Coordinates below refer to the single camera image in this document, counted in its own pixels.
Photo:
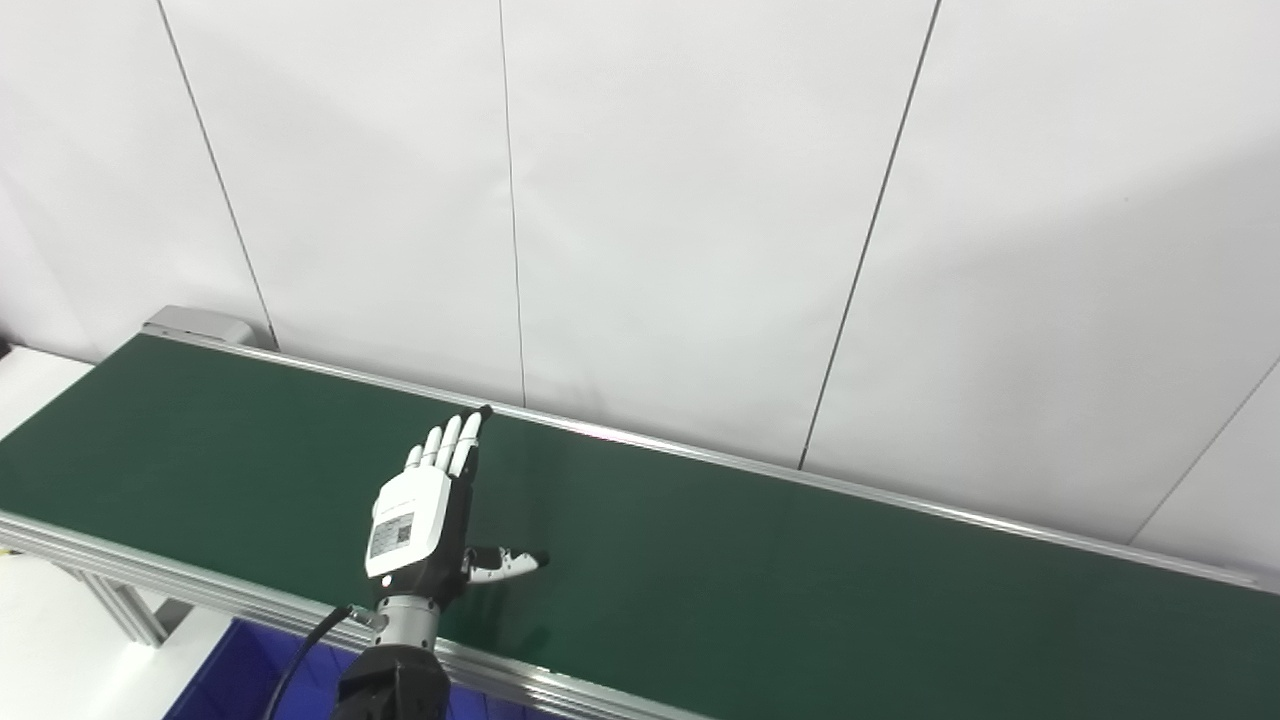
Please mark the black white robot left hand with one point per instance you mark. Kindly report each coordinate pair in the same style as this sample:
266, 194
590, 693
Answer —
405, 525

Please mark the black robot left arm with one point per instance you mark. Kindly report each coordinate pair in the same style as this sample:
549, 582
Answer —
395, 680

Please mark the green conveyor belt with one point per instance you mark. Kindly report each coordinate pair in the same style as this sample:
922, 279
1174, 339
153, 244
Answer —
750, 570
200, 588

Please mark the blue bin with white rings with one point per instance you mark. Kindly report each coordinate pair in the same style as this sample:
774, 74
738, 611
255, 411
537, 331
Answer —
240, 670

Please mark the grey conveyor end housing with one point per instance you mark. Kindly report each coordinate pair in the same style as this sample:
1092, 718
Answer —
200, 325

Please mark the aluminium conveyor leg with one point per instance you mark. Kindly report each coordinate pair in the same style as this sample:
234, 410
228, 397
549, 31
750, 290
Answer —
125, 605

